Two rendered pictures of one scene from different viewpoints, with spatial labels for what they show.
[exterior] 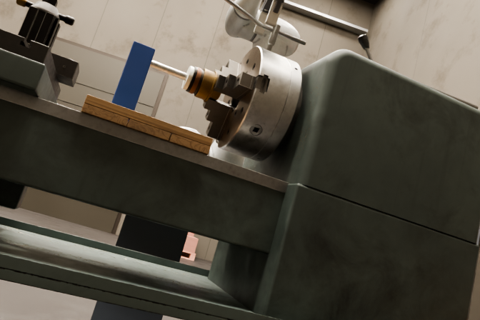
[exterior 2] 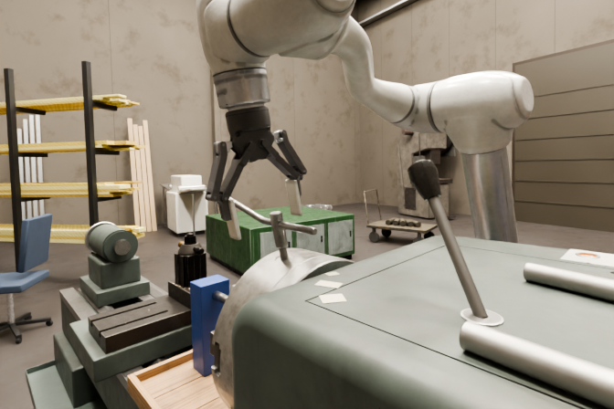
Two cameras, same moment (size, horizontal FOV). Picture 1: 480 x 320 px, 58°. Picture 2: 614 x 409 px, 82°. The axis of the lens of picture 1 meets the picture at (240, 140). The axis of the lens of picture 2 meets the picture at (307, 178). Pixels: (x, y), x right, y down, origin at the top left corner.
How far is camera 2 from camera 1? 131 cm
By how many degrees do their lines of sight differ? 64
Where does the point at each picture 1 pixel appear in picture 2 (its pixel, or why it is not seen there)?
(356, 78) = (267, 385)
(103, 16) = (555, 15)
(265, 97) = (221, 382)
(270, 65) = (226, 320)
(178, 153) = not seen: outside the picture
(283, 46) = (485, 123)
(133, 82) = (197, 327)
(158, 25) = not seen: outside the picture
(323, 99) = not seen: outside the picture
